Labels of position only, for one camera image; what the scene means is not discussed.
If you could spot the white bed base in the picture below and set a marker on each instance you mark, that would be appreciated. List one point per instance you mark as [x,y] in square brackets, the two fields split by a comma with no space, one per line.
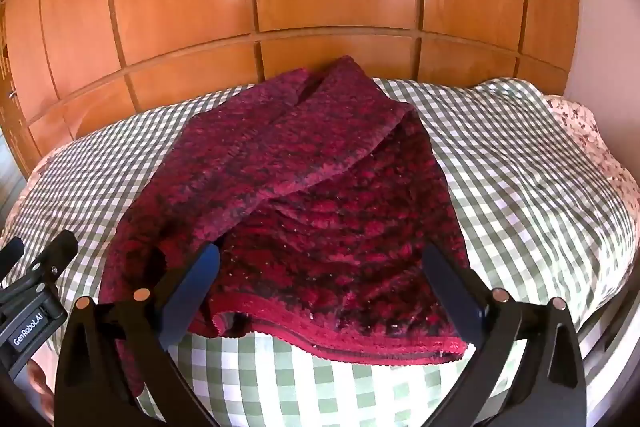
[607,327]

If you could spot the person's left hand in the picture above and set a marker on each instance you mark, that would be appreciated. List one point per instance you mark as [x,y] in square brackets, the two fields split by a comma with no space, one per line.
[40,382]

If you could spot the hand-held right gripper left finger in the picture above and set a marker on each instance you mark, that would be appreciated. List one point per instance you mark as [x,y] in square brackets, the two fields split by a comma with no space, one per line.
[195,288]

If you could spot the dark red knitted sweater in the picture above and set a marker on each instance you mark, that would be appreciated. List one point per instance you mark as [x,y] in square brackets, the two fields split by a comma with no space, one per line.
[310,187]

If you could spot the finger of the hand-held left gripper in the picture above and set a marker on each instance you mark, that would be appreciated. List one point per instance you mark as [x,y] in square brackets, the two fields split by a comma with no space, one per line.
[10,257]
[57,254]

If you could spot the green checked bed blanket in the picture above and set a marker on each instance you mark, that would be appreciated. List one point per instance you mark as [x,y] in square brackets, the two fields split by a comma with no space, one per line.
[525,187]

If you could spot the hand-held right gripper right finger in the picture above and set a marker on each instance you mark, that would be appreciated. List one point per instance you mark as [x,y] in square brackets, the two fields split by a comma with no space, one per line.
[452,292]

